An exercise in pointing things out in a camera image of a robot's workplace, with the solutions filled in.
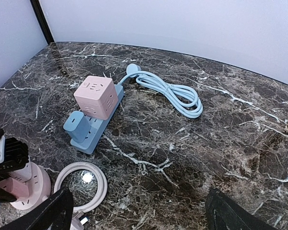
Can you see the white cube socket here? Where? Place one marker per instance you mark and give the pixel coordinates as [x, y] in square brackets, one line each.
[19, 176]

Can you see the black left corner post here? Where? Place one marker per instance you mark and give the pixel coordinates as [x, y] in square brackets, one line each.
[42, 21]

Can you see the pink cube socket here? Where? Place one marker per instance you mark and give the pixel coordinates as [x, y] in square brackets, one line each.
[96, 97]

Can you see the blue power strip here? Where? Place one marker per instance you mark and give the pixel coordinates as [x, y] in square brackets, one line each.
[97, 128]

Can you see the small pink charger plug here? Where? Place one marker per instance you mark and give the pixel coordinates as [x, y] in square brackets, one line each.
[16, 188]

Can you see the pink round socket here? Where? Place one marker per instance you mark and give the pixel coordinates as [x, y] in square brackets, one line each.
[39, 188]

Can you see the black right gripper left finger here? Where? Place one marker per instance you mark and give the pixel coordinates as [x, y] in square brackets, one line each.
[55, 213]

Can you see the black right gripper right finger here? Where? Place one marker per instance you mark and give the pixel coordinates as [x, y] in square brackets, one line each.
[224, 214]

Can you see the blue cube plug adapter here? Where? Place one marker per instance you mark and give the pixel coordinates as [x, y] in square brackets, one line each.
[77, 126]

